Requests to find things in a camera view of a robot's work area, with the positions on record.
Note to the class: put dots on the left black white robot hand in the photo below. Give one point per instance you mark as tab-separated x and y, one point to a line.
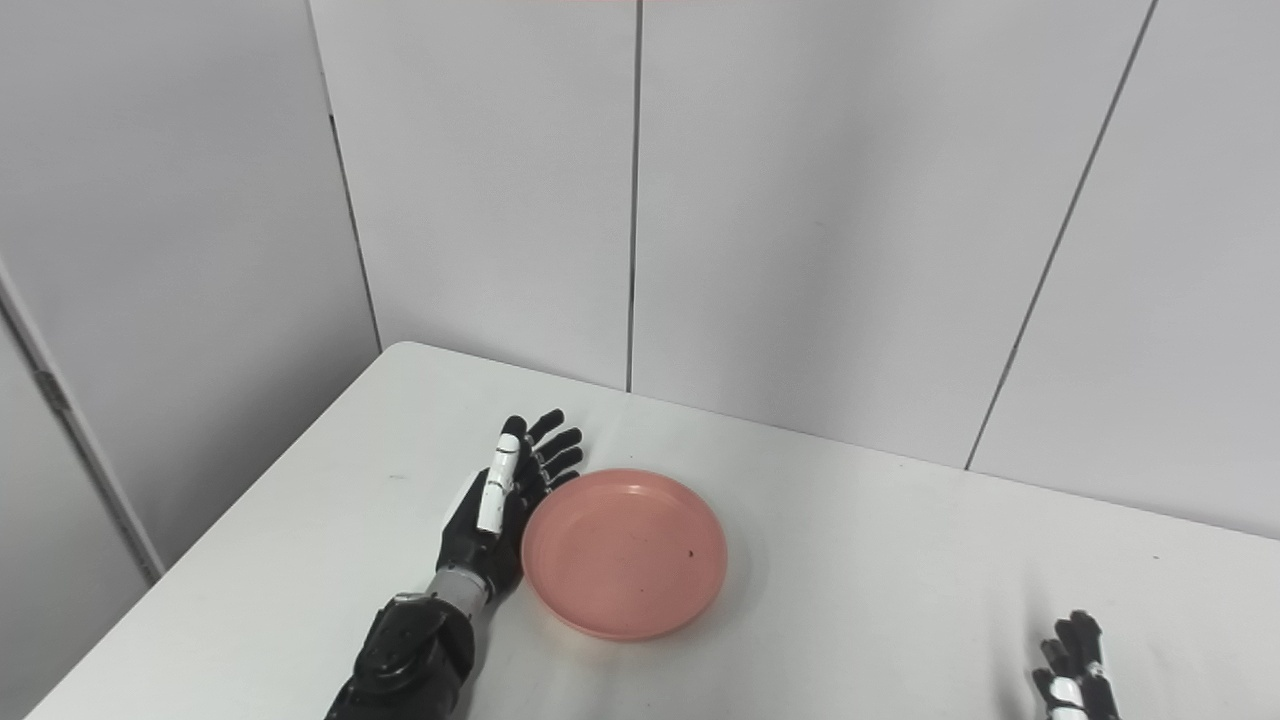
490	540

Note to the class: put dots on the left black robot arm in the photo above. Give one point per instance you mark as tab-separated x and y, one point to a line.
420	650

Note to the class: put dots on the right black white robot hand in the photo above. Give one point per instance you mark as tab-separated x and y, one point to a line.
1075	675

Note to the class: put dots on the pink round plate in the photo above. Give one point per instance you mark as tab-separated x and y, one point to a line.
625	553

